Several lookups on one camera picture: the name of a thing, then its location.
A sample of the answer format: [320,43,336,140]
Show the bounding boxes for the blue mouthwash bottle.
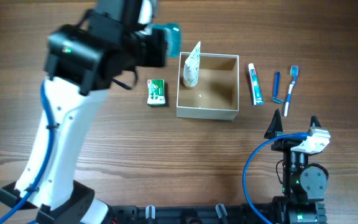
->
[151,23,181,58]

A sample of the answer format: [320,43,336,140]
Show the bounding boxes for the green white soap box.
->
[147,79,166,106]

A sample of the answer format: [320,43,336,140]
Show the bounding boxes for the white floral lotion tube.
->
[183,41,201,88]

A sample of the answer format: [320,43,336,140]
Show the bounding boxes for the white cardboard box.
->
[176,52,239,120]

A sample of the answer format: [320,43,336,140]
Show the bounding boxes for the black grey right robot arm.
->
[264,110,331,223]

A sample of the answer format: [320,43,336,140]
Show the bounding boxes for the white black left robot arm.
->
[0,1,167,223]

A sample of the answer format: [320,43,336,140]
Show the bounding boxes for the blue disposable razor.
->
[272,72,283,104]

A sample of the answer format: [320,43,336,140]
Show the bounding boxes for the teal toothpaste tube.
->
[248,63,264,105]

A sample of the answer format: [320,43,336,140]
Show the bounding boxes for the blue white toothbrush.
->
[284,65,299,117]

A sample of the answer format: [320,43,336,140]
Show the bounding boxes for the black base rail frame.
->
[107,203,328,224]

